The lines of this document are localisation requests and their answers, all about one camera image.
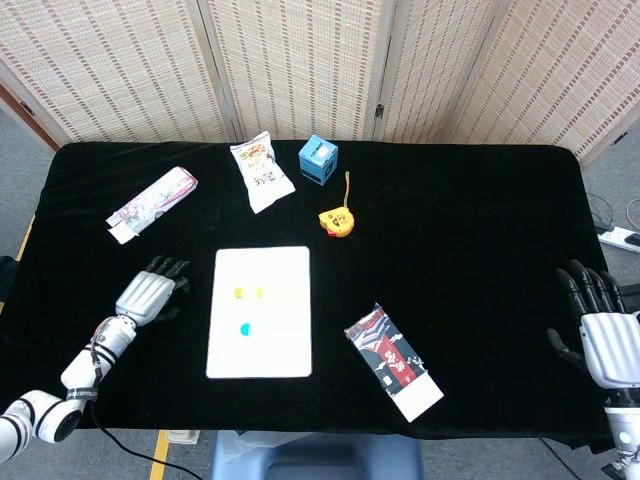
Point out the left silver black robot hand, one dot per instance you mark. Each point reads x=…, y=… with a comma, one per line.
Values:
x=145, y=297

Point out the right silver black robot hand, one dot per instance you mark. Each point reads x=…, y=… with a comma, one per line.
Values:
x=610, y=350

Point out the orange disc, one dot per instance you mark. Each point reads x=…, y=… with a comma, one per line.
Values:
x=260, y=292
x=239, y=292

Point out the cyan disc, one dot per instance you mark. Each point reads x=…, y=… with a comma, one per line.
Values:
x=246, y=329

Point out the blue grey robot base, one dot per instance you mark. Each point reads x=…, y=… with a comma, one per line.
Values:
x=240, y=460

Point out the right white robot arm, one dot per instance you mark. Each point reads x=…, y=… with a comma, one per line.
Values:
x=622, y=430

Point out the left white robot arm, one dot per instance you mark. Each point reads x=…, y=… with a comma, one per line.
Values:
x=80, y=370

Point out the pink floral long box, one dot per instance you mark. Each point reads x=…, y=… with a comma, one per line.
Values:
x=155, y=200

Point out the white power strip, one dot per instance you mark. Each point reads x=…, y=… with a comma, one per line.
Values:
x=620, y=236

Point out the white magnetic board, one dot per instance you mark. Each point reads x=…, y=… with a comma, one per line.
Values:
x=270, y=350

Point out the white table foot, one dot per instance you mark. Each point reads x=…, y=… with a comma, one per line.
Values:
x=182, y=436

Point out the white snack bag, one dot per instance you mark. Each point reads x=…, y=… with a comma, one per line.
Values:
x=262, y=175

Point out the black velvet tablecloth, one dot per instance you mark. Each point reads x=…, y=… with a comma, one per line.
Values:
x=450, y=250

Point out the yellow tape measure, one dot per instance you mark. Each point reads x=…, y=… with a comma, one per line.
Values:
x=337, y=221

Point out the black red printed box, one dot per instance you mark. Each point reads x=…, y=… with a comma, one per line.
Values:
x=390, y=360

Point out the blue cube carton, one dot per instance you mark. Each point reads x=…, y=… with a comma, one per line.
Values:
x=317, y=157

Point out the black screen hinge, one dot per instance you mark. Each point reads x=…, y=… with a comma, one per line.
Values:
x=378, y=111
x=27, y=108

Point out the woven folding screen panel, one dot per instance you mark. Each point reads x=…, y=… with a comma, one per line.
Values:
x=560, y=65
x=430, y=75
x=100, y=65
x=300, y=65

